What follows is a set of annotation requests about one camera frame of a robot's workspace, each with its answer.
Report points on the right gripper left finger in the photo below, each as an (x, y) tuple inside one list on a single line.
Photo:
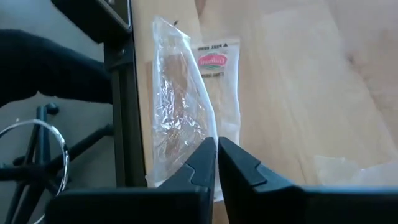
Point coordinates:
[(208, 174)]

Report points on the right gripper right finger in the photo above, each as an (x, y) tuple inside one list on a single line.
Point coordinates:
[(245, 186)]

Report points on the cheese wrapper with red logo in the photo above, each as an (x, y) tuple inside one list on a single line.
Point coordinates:
[(224, 93)]

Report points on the clear plastic bag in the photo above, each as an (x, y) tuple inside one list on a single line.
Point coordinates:
[(177, 109)]

